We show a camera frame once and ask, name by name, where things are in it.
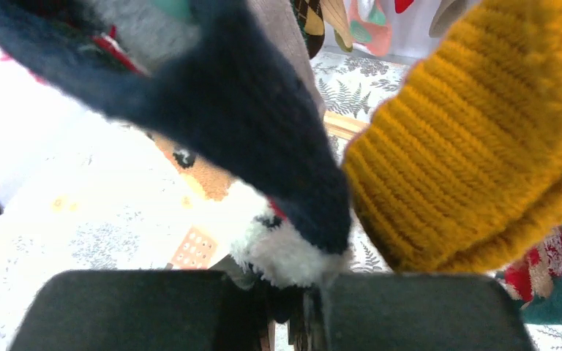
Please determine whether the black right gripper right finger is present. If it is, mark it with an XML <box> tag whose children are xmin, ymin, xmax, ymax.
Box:
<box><xmin>317</xmin><ymin>273</ymin><xmax>533</xmax><ymax>350</ymax></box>

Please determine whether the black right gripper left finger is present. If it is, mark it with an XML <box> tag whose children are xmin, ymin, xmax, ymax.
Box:
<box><xmin>11</xmin><ymin>270</ymin><xmax>268</xmax><ymax>351</ymax></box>

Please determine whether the navy santa sock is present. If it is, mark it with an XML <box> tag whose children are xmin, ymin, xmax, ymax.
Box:
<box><xmin>0</xmin><ymin>1</ymin><xmax>351</xmax><ymax>287</ymax></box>

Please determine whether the wooden hanger stand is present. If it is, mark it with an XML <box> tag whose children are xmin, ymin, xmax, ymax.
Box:
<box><xmin>323</xmin><ymin>110</ymin><xmax>369</xmax><ymax>140</ymax></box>

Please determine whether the pink plastic basket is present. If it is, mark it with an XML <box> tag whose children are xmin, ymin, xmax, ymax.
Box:
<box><xmin>166</xmin><ymin>226</ymin><xmax>218</xmax><ymax>269</ymax></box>

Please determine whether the mustard yellow sock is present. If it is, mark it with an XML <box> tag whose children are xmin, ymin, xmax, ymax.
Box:
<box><xmin>342</xmin><ymin>1</ymin><xmax>562</xmax><ymax>273</ymax></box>

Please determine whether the brown argyle sock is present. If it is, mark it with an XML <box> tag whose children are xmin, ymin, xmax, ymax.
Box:
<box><xmin>291</xmin><ymin>0</ymin><xmax>325</xmax><ymax>59</ymax></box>

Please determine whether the beige long sock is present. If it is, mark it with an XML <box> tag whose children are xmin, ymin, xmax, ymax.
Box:
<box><xmin>248</xmin><ymin>0</ymin><xmax>326</xmax><ymax>118</ymax></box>

